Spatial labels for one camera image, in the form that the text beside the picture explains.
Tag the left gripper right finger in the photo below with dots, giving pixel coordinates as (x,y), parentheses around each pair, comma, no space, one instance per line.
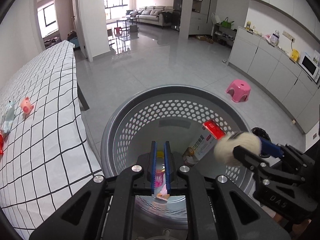
(217,208)

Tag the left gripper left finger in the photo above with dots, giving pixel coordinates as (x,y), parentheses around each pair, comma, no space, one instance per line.
(104,207)

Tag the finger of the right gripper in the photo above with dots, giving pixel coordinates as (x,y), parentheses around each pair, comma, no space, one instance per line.
(268,149)
(251,161)

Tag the beige plush ball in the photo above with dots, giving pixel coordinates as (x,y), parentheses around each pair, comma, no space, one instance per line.
(223,150)

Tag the long red box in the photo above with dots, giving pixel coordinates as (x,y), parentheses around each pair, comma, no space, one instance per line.
(202,143)

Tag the pink snack wrapper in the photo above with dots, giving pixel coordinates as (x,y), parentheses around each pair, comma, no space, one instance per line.
(163,195)

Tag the pink mesh net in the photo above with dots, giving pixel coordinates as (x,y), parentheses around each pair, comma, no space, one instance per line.
(159,178)

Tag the red plastic bag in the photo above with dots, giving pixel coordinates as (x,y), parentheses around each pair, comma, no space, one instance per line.
(1,144)

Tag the pink pig toy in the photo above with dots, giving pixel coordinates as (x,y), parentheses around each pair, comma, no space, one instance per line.
(26,106)

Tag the light blue wipes packet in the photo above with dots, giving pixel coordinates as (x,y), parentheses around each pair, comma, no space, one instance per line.
(8,117)

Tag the person right hand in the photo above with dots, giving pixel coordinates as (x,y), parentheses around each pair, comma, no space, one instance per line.
(294,230)

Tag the pink plastic stool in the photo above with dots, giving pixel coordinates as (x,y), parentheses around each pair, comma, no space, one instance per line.
(239,90)

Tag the white low cabinet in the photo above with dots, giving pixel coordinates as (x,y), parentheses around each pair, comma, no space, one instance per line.
(285,81)

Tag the checked white tablecloth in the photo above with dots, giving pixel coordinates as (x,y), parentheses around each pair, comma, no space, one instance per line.
(46,158)

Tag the white microwave oven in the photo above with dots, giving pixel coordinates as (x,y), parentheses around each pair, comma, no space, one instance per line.
(310,66)

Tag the yellow container on counter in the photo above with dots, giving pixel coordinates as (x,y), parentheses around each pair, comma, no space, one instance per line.
(294,55)

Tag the green bag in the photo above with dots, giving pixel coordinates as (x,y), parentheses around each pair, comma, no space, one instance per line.
(226,23)

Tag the grey sofa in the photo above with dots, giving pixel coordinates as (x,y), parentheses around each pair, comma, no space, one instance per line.
(154,15)

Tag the coffee table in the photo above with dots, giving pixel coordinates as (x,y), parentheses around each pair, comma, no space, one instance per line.
(126,21)

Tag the red small stool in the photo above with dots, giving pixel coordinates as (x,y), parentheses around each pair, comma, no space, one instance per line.
(118,31)

